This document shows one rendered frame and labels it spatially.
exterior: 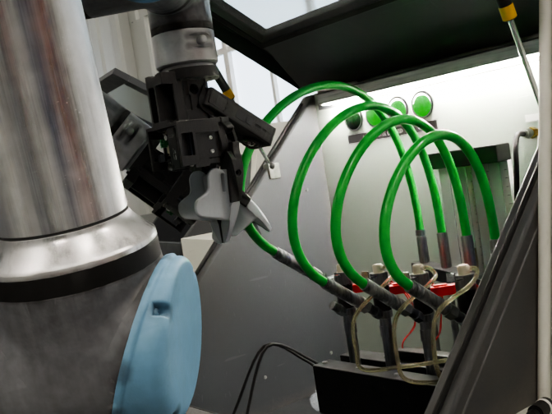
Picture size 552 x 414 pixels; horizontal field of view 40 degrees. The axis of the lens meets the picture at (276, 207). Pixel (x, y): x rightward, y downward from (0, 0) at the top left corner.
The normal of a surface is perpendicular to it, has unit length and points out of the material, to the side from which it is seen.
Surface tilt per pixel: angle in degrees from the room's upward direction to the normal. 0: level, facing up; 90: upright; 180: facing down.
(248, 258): 90
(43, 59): 98
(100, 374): 91
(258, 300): 90
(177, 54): 91
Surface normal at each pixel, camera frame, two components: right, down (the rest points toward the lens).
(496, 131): -0.77, 0.15
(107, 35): 0.67, -0.06
